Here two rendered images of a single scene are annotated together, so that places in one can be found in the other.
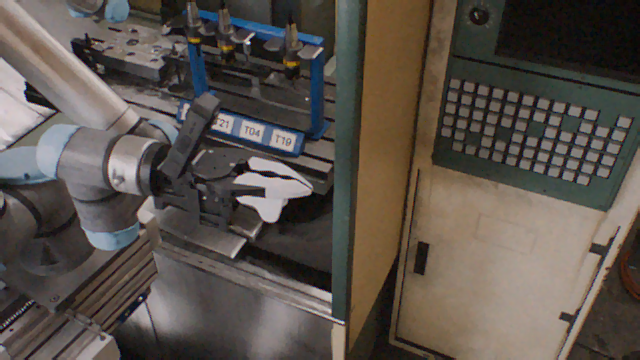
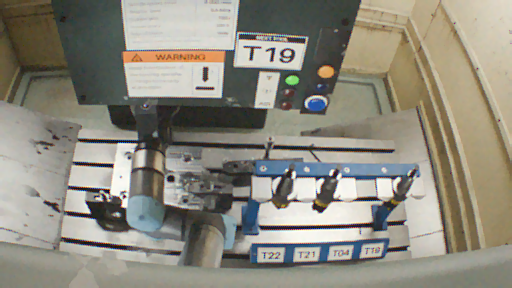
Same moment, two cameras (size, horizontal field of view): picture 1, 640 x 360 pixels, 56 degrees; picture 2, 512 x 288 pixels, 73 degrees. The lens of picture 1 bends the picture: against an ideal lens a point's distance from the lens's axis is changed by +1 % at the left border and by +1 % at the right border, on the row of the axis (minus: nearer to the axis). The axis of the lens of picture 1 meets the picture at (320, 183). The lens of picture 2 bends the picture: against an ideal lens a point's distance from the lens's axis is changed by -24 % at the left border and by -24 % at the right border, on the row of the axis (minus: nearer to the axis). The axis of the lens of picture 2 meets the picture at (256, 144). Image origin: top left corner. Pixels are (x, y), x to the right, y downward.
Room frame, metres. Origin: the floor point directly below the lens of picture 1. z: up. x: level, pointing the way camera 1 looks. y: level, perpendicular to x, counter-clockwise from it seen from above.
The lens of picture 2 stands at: (1.29, 0.75, 2.16)
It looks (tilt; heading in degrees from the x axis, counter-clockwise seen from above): 56 degrees down; 326
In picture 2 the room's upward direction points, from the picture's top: 10 degrees clockwise
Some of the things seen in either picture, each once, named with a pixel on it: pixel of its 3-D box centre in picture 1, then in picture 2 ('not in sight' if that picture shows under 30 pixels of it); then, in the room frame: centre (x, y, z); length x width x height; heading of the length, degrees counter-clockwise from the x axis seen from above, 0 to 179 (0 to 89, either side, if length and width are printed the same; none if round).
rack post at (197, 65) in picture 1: (196, 61); (254, 199); (1.75, 0.41, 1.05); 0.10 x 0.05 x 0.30; 155
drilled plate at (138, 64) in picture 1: (145, 51); (155, 179); (1.96, 0.64, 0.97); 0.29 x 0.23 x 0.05; 65
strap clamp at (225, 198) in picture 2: (178, 64); (211, 192); (1.85, 0.50, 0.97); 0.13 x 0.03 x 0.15; 65
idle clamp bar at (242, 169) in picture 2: (236, 70); (263, 170); (1.88, 0.30, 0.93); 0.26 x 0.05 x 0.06; 70
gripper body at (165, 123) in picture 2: not in sight; (152, 133); (1.83, 0.65, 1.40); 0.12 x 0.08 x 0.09; 155
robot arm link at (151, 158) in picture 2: not in sight; (149, 165); (1.75, 0.68, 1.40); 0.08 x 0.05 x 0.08; 65
